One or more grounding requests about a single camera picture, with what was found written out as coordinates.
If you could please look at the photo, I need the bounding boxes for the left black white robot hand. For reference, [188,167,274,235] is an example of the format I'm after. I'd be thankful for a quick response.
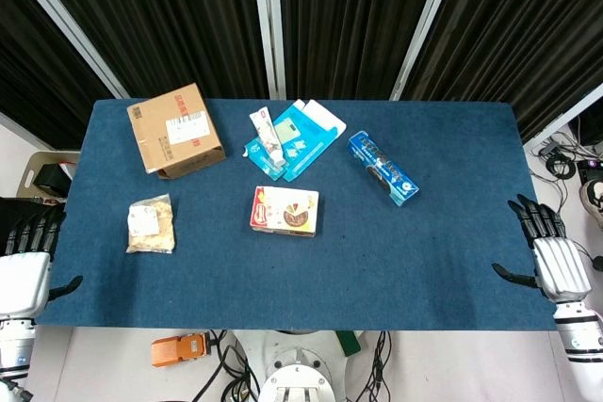
[0,206,84,323]

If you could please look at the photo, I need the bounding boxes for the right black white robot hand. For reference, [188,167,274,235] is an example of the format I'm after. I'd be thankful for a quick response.
[491,193,593,304]

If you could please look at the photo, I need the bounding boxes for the red cream pizza print box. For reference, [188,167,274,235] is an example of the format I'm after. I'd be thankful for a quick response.
[249,185,320,237]

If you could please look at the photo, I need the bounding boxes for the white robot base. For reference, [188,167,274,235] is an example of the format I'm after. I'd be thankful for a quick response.
[230,330,364,402]

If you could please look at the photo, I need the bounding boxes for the blue cookie box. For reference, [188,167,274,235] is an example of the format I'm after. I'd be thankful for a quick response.
[347,130,420,208]

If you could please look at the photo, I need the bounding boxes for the brown cardboard shipping box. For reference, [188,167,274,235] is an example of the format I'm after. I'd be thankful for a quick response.
[126,82,227,181]

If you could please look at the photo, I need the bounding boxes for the white and black shoe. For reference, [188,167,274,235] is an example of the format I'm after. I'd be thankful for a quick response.
[579,180,603,225]

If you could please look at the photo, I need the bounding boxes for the black electronic device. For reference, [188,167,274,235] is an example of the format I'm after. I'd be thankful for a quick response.
[577,159,603,186]

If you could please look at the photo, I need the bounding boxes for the beige plastic bin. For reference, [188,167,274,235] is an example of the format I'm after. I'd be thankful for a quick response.
[16,151,81,201]

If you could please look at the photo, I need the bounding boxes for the black bag with red tag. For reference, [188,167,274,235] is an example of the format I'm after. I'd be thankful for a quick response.
[35,162,73,199]

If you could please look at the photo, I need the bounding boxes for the clear snack bag white label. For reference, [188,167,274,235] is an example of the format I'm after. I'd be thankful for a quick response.
[124,193,177,255]

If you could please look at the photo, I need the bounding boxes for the black monitor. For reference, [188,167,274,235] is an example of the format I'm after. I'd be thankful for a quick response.
[567,112,603,147]

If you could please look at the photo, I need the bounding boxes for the orange foot pedal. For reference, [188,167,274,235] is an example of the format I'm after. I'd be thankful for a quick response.
[150,333,209,369]

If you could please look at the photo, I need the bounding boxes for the blue felt table cloth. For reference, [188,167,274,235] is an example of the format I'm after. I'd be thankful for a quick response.
[35,98,560,332]

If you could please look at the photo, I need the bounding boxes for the black pleated curtain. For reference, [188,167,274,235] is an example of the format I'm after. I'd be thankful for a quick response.
[276,0,447,102]
[0,0,115,150]
[23,0,270,100]
[401,0,603,144]

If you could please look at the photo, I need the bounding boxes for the dark green block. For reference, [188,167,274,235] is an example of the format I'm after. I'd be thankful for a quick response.
[334,330,362,357]

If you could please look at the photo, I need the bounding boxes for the white toothpaste tube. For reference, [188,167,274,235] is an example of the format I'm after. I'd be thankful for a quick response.
[248,108,288,168]

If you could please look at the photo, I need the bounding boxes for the flattened light blue carton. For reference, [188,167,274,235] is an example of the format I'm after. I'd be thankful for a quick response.
[242,98,348,184]

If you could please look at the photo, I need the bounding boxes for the coiled black cable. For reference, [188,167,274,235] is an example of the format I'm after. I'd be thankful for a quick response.
[545,155,577,181]

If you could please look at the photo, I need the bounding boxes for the grey metal frame post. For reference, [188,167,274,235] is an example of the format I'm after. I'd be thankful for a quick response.
[522,95,603,149]
[251,0,287,101]
[389,0,465,102]
[0,0,131,100]

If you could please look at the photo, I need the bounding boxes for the black cable bundle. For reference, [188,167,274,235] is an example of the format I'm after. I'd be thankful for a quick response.
[187,330,261,402]
[352,330,393,402]

